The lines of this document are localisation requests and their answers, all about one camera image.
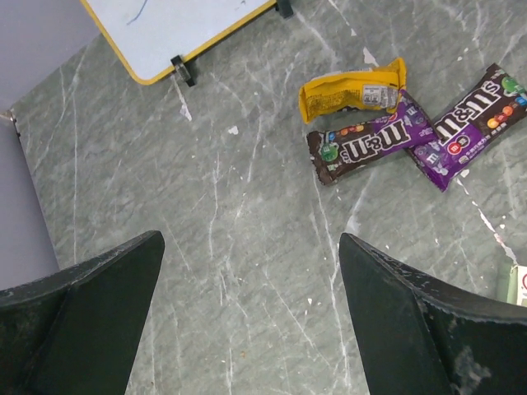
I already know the brown purple M&M's pack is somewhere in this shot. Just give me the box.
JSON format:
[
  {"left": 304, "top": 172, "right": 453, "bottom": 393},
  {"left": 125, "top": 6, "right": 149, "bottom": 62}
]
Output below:
[{"left": 306, "top": 90, "right": 437, "bottom": 185}]

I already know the white board with yellow frame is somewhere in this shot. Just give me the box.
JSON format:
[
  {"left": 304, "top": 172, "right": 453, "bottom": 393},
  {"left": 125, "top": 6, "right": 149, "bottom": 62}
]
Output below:
[{"left": 82, "top": 0, "right": 293, "bottom": 86}]

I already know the yellow candy bar wrapper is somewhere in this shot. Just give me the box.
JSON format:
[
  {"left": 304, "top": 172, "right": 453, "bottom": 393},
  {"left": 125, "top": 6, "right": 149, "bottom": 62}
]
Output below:
[{"left": 299, "top": 58, "right": 407, "bottom": 124}]

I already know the white green small box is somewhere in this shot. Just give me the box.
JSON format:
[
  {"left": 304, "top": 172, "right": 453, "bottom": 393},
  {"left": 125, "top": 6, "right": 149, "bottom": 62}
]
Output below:
[{"left": 497, "top": 264, "right": 527, "bottom": 307}]

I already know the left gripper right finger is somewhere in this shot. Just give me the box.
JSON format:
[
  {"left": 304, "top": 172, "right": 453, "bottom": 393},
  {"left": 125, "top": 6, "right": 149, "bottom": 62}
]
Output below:
[{"left": 339, "top": 233, "right": 526, "bottom": 394}]

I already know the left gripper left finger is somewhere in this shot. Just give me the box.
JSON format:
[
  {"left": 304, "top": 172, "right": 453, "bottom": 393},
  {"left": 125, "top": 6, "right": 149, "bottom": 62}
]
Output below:
[{"left": 1, "top": 230, "right": 165, "bottom": 394}]

